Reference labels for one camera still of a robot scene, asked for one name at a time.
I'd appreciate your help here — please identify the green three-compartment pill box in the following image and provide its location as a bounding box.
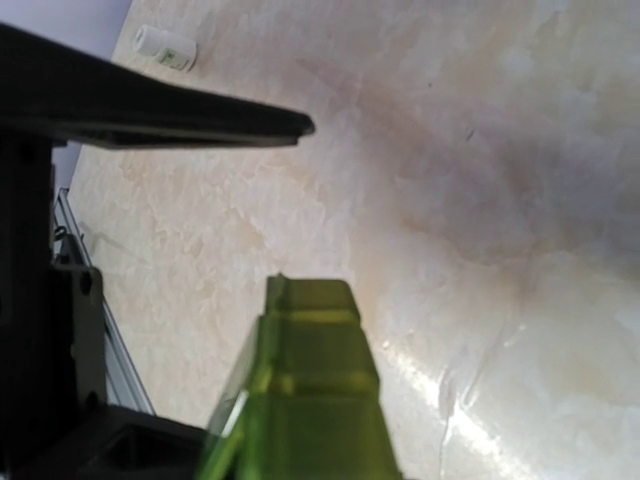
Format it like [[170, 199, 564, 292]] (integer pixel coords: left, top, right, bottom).
[[196, 274, 403, 479]]

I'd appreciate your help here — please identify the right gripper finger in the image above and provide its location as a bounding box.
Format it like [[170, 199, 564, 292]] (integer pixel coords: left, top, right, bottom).
[[1, 25, 315, 149]]

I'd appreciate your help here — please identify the far white pill bottle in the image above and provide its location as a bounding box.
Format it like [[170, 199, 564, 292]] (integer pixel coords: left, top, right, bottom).
[[133, 25, 197, 71]]

